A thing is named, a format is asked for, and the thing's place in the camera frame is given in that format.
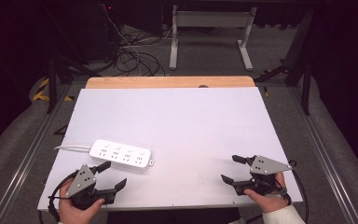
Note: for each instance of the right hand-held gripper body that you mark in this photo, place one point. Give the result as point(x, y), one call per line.
point(265, 165)

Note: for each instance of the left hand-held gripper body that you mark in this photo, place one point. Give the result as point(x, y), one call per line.
point(80, 182)

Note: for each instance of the person's left hand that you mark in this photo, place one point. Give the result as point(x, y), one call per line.
point(73, 214)

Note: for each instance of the person's right hand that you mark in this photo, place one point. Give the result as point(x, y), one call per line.
point(272, 202)

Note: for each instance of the white power strip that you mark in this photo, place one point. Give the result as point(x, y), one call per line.
point(121, 153)

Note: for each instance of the black metal stand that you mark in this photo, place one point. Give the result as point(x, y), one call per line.
point(304, 77)
point(52, 84)

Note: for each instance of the yellow black hazard tape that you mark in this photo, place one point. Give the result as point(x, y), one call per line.
point(40, 93)

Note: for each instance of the wooden table board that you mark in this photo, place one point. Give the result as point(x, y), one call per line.
point(167, 82)

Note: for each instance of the metal floor rail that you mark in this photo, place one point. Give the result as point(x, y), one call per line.
point(326, 161)
point(28, 161)

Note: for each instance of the white metal table frame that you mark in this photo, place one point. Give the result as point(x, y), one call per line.
point(211, 18)

